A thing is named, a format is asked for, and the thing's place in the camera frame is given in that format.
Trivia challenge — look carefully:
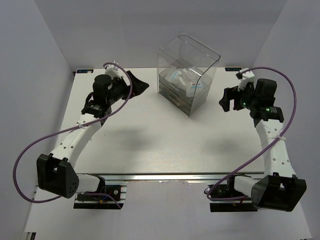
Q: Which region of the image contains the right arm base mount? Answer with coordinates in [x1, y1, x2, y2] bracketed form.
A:
[209, 183, 258, 213]

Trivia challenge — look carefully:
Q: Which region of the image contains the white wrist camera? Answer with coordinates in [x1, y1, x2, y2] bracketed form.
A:
[236, 68, 255, 92]
[103, 60, 123, 80]

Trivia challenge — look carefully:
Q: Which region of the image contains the blue table label left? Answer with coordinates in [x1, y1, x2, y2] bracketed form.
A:
[76, 69, 94, 74]

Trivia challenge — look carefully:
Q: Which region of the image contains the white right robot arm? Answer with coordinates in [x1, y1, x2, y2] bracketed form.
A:
[219, 78, 307, 212]

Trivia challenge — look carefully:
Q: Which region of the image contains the clear packet blue label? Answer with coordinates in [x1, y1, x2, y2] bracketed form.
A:
[164, 66, 203, 98]

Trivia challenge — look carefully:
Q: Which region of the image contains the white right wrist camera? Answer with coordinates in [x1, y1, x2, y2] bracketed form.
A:
[236, 68, 255, 92]

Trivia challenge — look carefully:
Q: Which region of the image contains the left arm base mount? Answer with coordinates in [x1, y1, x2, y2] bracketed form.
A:
[73, 180, 127, 210]

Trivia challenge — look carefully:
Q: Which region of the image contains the blue table label right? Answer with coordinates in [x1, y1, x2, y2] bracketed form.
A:
[224, 67, 242, 72]

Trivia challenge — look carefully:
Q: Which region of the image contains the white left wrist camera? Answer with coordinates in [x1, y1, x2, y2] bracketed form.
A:
[103, 60, 123, 80]

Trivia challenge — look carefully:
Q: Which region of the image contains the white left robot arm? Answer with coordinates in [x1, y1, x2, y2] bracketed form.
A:
[36, 70, 149, 200]

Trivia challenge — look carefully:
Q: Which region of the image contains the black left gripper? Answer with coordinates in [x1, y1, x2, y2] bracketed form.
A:
[106, 71, 149, 105]

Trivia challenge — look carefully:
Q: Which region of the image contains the aluminium table edge rail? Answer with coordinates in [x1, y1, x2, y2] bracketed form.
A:
[77, 171, 266, 185]

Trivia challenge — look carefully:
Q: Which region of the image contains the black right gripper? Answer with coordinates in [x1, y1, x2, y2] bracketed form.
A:
[218, 80, 258, 112]

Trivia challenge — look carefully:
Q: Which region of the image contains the blue table label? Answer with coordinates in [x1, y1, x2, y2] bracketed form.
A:
[224, 67, 242, 72]
[76, 69, 94, 74]

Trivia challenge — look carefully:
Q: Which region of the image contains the clear acrylic makeup organizer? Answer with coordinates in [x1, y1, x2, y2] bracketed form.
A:
[157, 34, 221, 117]

